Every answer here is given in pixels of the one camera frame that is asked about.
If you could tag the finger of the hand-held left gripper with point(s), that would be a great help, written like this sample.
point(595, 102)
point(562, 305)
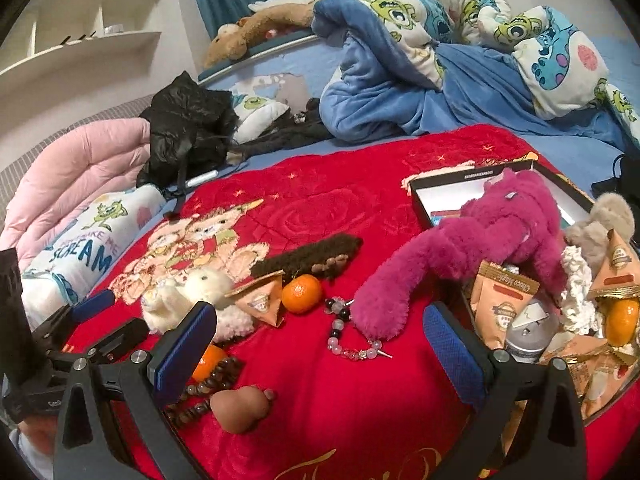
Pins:
point(122, 335)
point(92, 305)

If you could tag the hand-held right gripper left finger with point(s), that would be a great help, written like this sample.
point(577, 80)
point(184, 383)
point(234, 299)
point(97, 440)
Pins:
point(182, 360)

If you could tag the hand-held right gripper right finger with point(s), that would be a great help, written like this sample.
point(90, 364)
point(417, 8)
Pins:
point(452, 355)

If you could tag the black box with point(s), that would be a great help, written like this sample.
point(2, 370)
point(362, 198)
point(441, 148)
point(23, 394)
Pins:
point(442, 195)

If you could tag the tangerine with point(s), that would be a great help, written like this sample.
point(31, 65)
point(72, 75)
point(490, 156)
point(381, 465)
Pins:
point(212, 360)
point(301, 294)
point(622, 322)

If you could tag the long white printed pillow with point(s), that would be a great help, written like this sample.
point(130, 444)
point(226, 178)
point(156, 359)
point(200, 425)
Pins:
point(100, 240)

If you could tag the orange snack pouch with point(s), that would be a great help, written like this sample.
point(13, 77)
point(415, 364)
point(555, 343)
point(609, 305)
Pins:
point(495, 305)

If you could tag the brown gourd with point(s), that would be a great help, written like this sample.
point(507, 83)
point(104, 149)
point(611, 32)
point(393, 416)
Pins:
point(240, 410)

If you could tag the white plush toy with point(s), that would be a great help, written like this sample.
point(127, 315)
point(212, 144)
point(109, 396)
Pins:
point(200, 285)

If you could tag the grey jar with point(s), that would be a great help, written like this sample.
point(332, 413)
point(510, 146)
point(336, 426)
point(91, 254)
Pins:
point(530, 345)

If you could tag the orange triangular snack packet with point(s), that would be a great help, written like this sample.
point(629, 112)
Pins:
point(260, 302)
point(617, 265)

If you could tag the magenta plush toy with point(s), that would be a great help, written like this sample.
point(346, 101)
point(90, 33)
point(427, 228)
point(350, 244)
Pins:
point(450, 240)

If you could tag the flat orange snack packet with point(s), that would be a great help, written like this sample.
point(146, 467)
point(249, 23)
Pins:
point(585, 352)

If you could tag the pink quilt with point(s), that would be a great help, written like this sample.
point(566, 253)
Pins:
point(65, 170)

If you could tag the white knitted toy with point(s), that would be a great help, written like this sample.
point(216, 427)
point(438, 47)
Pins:
point(575, 290)

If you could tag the dark brown fuzzy plush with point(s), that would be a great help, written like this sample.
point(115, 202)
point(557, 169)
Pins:
point(300, 260)

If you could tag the white pen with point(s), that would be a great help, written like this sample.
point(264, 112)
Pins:
point(202, 178)

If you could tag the red printed blanket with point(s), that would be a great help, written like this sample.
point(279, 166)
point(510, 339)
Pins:
point(325, 210)

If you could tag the beige plush toy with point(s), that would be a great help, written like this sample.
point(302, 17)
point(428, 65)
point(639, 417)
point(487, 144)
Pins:
point(600, 220)

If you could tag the black puffer jacket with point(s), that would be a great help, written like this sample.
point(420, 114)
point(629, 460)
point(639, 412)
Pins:
point(185, 120)

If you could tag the black clothing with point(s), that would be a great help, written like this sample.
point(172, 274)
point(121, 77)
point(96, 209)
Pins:
point(617, 185)

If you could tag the dark brown clothes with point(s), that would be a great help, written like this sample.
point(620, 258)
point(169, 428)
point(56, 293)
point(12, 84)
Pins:
point(290, 137)

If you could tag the small white printed pillow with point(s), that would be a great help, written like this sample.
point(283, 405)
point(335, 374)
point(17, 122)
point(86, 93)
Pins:
point(255, 107)

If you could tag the blue cartoon blanket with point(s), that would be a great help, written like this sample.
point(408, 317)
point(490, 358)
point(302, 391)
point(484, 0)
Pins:
point(380, 85)

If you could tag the brown plush toy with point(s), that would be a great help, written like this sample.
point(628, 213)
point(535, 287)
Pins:
point(260, 25)

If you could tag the white wall shelf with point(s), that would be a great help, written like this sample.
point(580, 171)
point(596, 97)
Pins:
point(65, 60)

